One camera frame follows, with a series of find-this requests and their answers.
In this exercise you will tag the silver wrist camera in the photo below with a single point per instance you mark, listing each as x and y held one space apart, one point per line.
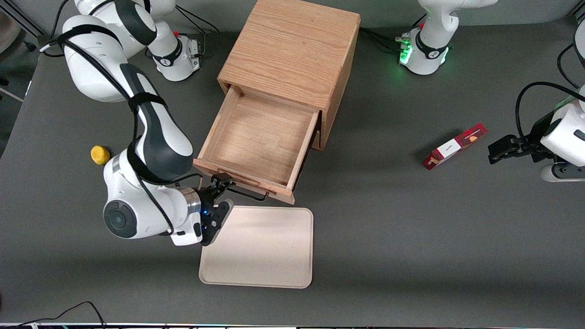
564 172

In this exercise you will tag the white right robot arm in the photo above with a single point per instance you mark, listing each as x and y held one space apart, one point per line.
160 146

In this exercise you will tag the tan round object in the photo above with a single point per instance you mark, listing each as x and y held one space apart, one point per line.
7 34

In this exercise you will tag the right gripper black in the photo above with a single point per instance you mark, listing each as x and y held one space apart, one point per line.
206 197

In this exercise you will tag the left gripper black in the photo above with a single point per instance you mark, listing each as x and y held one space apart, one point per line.
535 142

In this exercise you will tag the red tartan cookie box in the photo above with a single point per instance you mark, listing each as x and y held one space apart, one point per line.
450 148

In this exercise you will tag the yellow lemon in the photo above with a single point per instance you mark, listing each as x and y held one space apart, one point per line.
100 155

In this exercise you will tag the wooden drawer cabinet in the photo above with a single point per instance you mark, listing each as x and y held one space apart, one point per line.
292 45

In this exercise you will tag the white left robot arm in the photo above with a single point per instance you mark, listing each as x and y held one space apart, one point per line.
429 57

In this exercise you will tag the wooden drawer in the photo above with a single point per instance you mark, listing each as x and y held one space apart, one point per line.
260 137

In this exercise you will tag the beige plastic tray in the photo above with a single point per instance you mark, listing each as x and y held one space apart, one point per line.
260 249

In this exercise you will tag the black metal frame bar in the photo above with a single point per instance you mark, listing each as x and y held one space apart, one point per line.
23 18

